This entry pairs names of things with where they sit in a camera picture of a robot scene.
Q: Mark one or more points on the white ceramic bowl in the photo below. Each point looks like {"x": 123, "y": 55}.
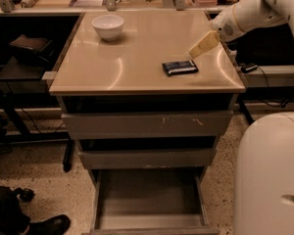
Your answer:
{"x": 108, "y": 27}

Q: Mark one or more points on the small black device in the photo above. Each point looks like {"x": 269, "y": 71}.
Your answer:
{"x": 246, "y": 68}

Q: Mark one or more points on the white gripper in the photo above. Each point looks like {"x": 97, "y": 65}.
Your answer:
{"x": 222, "y": 23}

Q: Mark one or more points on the black box on shelf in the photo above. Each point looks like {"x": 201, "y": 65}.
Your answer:
{"x": 32, "y": 51}

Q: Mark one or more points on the black shoe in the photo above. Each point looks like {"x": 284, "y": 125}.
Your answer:
{"x": 57, "y": 225}

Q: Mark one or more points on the black side table stand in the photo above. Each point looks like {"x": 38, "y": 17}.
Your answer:
{"x": 24, "y": 88}

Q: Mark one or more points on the grey open bottom drawer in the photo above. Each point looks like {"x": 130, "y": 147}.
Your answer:
{"x": 154, "y": 201}

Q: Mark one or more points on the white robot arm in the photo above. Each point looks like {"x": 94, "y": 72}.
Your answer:
{"x": 264, "y": 173}

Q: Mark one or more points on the black table leg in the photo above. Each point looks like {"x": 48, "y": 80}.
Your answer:
{"x": 245, "y": 112}

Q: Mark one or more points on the grey middle drawer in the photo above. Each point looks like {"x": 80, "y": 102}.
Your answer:
{"x": 146, "y": 158}

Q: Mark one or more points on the grey top drawer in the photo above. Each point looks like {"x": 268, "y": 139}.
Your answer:
{"x": 146, "y": 125}

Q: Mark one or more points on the grey drawer cabinet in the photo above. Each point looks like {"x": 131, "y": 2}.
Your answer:
{"x": 126, "y": 76}

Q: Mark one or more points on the dark blue rxbar wrapper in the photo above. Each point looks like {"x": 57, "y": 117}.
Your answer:
{"x": 180, "y": 67}

